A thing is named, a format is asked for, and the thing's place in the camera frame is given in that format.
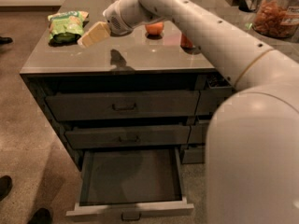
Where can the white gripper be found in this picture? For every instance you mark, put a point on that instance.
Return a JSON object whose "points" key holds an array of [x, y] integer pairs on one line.
{"points": [[113, 19]]}

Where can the green rice chip bag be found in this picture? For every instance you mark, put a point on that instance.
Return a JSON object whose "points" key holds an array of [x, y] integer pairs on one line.
{"points": [[66, 27]]}

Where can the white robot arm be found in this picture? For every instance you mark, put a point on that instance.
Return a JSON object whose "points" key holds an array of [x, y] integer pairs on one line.
{"points": [[252, 142]]}

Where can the top left drawer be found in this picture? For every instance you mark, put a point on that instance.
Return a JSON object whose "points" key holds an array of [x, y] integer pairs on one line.
{"points": [[122, 105]]}

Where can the middle left drawer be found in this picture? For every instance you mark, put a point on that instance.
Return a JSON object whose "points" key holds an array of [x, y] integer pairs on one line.
{"points": [[135, 136]]}

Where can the top right drawer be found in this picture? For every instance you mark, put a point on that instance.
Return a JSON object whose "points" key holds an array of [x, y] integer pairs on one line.
{"points": [[213, 89]]}

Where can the open bottom left drawer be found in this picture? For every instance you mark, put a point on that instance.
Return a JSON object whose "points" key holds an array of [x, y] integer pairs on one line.
{"points": [[131, 184]]}

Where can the orange fruit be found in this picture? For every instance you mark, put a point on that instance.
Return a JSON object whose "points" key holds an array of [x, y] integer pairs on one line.
{"points": [[155, 28]]}

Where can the grey kitchen island cabinet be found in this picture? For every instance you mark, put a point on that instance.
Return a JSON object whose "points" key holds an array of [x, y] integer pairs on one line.
{"points": [[129, 64]]}

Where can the red cola can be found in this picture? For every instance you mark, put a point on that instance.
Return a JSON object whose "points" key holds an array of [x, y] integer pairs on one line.
{"points": [[185, 42]]}

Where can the black shoe far left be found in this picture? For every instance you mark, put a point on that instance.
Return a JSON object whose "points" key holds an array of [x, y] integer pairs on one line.
{"points": [[5, 40]]}

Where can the black shoe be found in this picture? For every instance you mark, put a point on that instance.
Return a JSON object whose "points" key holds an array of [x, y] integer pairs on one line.
{"points": [[5, 40], [41, 216], [5, 186]]}

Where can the glass jar of snacks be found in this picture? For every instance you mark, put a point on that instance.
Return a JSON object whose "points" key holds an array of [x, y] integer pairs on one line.
{"points": [[277, 18]]}

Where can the black shoe upper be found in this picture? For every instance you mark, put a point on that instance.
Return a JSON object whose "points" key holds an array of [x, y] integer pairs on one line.
{"points": [[5, 186]]}

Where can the black shoe lower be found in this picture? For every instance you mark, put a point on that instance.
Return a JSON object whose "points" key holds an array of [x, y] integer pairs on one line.
{"points": [[41, 216]]}

